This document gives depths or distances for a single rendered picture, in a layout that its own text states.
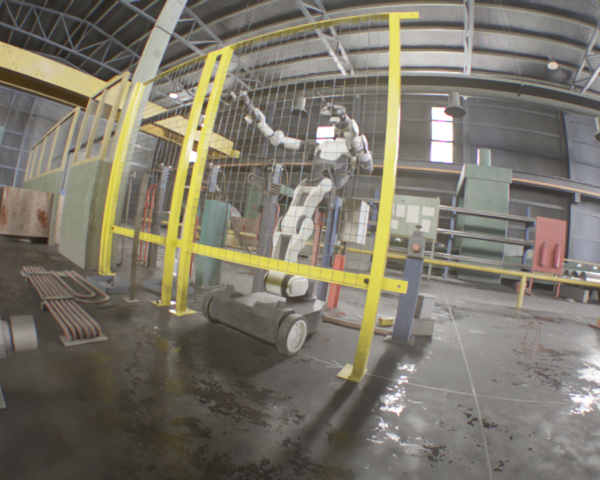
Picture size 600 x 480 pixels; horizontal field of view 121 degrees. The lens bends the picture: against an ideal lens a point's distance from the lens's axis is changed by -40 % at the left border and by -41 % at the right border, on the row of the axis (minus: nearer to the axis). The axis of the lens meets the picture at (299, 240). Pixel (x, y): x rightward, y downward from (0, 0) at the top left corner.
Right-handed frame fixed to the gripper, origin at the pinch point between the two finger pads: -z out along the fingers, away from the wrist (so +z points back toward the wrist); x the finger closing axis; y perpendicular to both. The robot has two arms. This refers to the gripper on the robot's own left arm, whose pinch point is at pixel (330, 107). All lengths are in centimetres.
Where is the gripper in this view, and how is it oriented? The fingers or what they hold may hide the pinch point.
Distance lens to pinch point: 143.8
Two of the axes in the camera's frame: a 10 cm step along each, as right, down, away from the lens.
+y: -1.4, 9.9, 0.0
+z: 4.5, 0.6, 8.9
